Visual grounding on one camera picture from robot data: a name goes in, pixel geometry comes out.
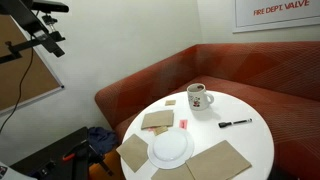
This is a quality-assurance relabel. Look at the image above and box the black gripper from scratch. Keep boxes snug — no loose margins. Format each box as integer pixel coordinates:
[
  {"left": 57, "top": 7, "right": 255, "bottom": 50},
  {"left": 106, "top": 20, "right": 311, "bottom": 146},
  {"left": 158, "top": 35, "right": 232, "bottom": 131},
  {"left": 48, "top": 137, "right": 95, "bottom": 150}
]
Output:
[{"left": 0, "top": 0, "right": 66, "bottom": 58}]

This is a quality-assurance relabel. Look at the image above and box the black marker pen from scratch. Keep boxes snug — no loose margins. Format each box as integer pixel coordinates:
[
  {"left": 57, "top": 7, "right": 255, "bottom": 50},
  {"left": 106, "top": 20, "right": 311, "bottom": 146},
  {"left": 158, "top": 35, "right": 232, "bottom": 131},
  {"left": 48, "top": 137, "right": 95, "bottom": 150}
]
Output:
[{"left": 218, "top": 118, "right": 253, "bottom": 129}]

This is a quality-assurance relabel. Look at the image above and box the black stand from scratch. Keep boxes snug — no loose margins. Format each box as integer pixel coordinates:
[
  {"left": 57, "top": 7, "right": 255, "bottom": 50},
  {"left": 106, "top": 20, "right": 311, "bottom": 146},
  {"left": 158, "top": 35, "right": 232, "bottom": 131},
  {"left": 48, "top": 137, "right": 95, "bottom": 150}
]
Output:
[{"left": 9, "top": 126, "right": 114, "bottom": 180}]

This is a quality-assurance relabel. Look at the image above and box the blue cloth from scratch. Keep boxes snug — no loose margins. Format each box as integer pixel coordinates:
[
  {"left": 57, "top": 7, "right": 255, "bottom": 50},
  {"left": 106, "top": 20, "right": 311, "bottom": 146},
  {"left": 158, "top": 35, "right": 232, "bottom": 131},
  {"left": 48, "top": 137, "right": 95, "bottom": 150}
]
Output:
[{"left": 87, "top": 126, "right": 119, "bottom": 156}]

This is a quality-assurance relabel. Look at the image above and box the black power outlet box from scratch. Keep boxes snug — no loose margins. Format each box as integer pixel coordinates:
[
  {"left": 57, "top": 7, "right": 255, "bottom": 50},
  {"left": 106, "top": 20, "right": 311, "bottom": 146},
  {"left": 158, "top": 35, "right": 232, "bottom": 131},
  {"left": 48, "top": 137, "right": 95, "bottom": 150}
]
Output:
[{"left": 36, "top": 161, "right": 56, "bottom": 178}]

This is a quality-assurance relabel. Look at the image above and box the white device with sticker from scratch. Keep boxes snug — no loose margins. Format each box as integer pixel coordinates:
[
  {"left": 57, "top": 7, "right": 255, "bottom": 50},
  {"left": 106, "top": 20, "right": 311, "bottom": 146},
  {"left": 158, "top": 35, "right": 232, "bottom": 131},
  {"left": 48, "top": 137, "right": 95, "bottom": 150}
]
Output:
[{"left": 0, "top": 161, "right": 38, "bottom": 180}]

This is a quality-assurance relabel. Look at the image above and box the white mug with cartoon print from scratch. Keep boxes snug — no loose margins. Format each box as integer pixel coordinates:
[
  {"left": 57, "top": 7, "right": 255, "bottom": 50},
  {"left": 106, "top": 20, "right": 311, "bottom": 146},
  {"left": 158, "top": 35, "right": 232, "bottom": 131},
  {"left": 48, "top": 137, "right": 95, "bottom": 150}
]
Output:
[{"left": 186, "top": 82, "right": 215, "bottom": 112}]

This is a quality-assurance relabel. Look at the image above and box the white round plate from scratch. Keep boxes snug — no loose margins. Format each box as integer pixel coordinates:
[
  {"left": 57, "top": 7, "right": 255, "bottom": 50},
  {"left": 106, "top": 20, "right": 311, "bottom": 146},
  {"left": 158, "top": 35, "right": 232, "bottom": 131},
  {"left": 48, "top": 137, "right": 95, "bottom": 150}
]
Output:
[{"left": 147, "top": 128, "right": 195, "bottom": 170}]

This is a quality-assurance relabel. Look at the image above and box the large brown paper napkin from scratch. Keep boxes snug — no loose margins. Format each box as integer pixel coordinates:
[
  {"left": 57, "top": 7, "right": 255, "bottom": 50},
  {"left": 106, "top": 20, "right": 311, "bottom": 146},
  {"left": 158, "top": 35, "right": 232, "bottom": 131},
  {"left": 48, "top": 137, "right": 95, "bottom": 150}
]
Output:
[{"left": 185, "top": 139, "right": 253, "bottom": 180}]

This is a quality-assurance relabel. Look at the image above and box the white fire dept valve sign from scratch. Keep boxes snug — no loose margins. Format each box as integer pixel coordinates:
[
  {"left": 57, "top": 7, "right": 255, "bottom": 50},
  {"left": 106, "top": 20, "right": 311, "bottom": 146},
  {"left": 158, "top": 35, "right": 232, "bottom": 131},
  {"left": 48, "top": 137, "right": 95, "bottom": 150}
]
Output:
[{"left": 232, "top": 0, "right": 320, "bottom": 34}]

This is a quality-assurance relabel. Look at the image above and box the red fabric sofa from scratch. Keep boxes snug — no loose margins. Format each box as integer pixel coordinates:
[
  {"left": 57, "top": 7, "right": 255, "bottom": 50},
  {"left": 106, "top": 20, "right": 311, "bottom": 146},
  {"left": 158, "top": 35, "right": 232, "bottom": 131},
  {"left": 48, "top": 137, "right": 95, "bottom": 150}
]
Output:
[{"left": 94, "top": 40, "right": 320, "bottom": 180}]

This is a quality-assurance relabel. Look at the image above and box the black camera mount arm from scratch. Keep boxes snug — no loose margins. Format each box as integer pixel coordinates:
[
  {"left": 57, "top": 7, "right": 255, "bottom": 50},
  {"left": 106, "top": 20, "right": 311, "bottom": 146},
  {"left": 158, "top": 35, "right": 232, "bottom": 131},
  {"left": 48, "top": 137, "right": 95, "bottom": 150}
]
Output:
[{"left": 0, "top": 13, "right": 67, "bottom": 65}]

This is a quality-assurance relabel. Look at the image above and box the black exterior camera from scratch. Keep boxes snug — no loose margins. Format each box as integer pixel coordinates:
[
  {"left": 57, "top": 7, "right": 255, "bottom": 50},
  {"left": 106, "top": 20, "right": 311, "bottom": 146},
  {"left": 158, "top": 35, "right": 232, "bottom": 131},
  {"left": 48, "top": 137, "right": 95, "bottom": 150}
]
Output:
[{"left": 31, "top": 0, "right": 70, "bottom": 14}]

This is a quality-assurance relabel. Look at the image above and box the cork board with silver frame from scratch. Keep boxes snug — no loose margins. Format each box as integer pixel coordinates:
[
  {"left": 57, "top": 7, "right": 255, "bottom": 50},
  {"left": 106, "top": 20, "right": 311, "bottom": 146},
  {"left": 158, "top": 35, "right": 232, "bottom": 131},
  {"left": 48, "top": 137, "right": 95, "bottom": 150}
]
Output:
[{"left": 0, "top": 13, "right": 65, "bottom": 116}]

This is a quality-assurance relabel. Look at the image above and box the black camera cable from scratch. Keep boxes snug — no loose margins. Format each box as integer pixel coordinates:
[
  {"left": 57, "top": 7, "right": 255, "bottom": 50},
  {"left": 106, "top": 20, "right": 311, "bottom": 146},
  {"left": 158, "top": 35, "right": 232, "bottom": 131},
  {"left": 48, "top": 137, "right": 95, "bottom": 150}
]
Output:
[{"left": 0, "top": 46, "right": 35, "bottom": 133}]

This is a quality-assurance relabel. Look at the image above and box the orange handled clamp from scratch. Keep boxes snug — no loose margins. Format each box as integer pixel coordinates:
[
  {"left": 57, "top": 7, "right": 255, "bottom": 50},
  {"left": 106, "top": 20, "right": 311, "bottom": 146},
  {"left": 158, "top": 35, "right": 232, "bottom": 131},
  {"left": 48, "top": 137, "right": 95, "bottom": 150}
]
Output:
[{"left": 62, "top": 152, "right": 77, "bottom": 162}]

